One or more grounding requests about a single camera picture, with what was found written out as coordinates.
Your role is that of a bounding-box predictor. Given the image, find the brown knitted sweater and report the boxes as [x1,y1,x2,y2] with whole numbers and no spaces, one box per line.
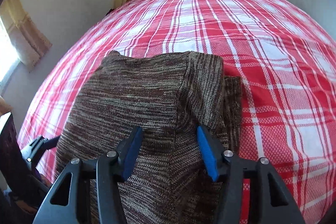
[55,51,242,223]

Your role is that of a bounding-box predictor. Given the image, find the side window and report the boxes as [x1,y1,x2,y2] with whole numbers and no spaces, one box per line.
[0,19,21,94]

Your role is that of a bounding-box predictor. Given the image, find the yellow curtain beside side window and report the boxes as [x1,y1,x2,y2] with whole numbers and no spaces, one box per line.
[1,0,52,71]

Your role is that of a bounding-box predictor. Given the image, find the red white plaid bedsheet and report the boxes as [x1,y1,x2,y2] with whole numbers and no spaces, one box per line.
[18,0,335,223]

